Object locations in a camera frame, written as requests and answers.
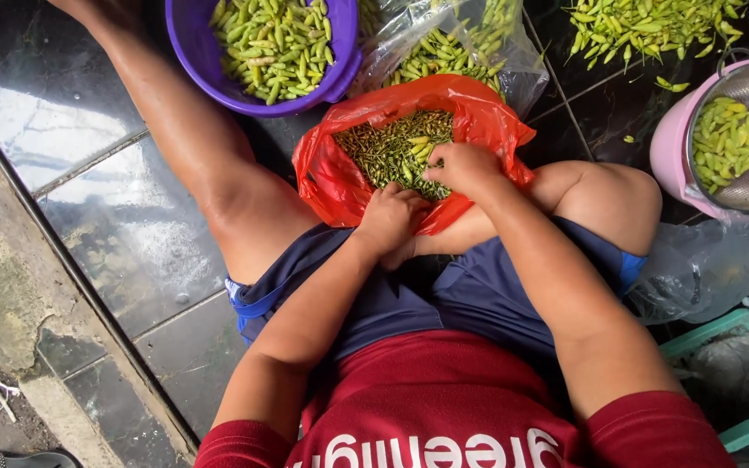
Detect person's left hand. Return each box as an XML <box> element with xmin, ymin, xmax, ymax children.
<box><xmin>356</xmin><ymin>181</ymin><xmax>432</xmax><ymax>272</ymax></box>

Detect person's right hand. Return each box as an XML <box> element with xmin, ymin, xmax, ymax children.
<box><xmin>422</xmin><ymin>142</ymin><xmax>512</xmax><ymax>202</ymax></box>

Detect heap of green chili stems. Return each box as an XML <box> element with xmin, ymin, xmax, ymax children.
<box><xmin>333</xmin><ymin>109</ymin><xmax>456</xmax><ymax>202</ymax></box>

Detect red plastic bag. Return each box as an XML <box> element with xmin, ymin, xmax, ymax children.
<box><xmin>292</xmin><ymin>73</ymin><xmax>537</xmax><ymax>237</ymax></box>

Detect clear plastic bag of chilies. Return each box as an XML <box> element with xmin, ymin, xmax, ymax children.
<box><xmin>347</xmin><ymin>0</ymin><xmax>550</xmax><ymax>121</ymax></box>

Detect green chilies in purple bucket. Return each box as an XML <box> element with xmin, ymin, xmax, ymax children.
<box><xmin>209</xmin><ymin>0</ymin><xmax>335</xmax><ymax>107</ymax></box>

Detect pink plastic bucket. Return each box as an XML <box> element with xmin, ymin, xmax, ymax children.
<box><xmin>649</xmin><ymin>58</ymin><xmax>749</xmax><ymax>225</ymax></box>

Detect pile of green chilies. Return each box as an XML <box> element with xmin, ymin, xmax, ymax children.
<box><xmin>562</xmin><ymin>0</ymin><xmax>749</xmax><ymax>93</ymax></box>

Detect crumpled clear plastic bag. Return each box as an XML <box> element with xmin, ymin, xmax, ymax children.
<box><xmin>627</xmin><ymin>211</ymin><xmax>749</xmax><ymax>326</ymax></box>

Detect purple plastic bucket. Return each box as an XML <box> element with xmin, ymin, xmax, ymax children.
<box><xmin>165</xmin><ymin>0</ymin><xmax>364</xmax><ymax>118</ymax></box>

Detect green chilies in strainer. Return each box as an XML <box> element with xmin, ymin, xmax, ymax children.
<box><xmin>692</xmin><ymin>97</ymin><xmax>749</xmax><ymax>195</ymax></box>

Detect teal plastic crate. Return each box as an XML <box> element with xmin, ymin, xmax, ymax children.
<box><xmin>659</xmin><ymin>308</ymin><xmax>749</xmax><ymax>454</ymax></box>

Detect black sandal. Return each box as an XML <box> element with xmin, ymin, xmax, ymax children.
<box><xmin>0</xmin><ymin>448</ymin><xmax>83</xmax><ymax>468</ymax></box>

